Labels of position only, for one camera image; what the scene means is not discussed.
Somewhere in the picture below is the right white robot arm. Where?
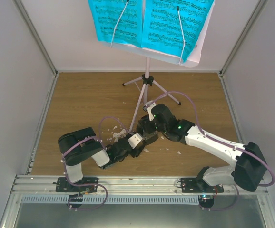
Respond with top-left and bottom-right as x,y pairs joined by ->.
141,103 -> 268,192

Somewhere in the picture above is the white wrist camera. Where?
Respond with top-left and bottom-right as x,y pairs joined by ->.
128,133 -> 143,149
143,101 -> 156,121

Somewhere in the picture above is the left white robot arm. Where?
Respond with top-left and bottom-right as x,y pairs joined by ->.
58,127 -> 146,192

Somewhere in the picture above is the cyan sheet music page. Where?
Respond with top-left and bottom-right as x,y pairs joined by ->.
141,0 -> 215,64
88,0 -> 143,48

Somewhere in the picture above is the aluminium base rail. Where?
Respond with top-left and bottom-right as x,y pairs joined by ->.
10,174 -> 269,205

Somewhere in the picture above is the white music stand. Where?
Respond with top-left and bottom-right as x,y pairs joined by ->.
103,0 -> 216,131

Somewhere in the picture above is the black metronome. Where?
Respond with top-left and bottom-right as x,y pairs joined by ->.
136,115 -> 158,146

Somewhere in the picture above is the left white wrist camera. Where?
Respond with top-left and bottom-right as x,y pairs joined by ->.
128,133 -> 143,149

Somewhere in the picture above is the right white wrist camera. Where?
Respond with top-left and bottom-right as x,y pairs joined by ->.
143,101 -> 156,121

